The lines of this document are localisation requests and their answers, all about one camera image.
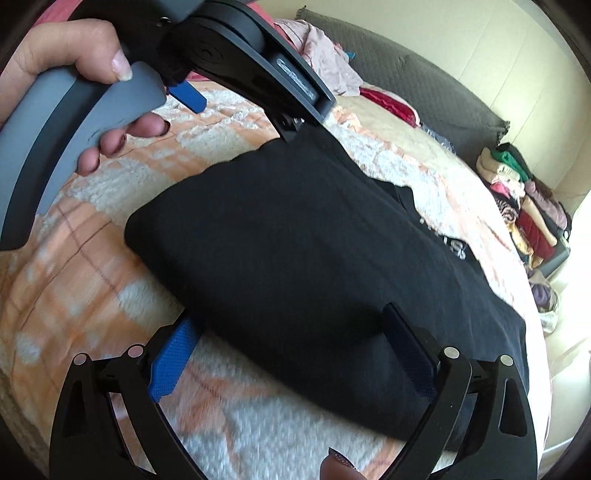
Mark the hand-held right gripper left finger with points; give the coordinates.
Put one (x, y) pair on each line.
(173, 360)

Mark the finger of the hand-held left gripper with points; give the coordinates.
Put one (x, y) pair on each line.
(291, 129)
(189, 98)

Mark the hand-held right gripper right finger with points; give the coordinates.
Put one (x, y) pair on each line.
(411, 355)

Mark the black sweater with orange cuffs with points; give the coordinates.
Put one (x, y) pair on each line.
(300, 240)

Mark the light pink crumpled clothes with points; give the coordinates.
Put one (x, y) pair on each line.
(323, 55)

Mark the stack of folded clothes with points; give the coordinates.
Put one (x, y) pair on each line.
(531, 212)

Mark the person's right hand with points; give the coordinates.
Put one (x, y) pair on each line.
(339, 468)

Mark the person's left hand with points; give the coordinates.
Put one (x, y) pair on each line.
(60, 46)

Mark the red cloth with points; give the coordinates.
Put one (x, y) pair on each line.
(392, 106)

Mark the orange printed blanket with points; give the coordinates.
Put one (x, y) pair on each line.
(92, 277)

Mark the beige bed sheet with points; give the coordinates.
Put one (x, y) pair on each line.
(415, 152)

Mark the grey padded headboard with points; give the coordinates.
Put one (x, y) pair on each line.
(415, 74)

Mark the dark patterned cloth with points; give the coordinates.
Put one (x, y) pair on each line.
(438, 137)

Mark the pink duvet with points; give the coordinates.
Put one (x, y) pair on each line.
(44, 13)

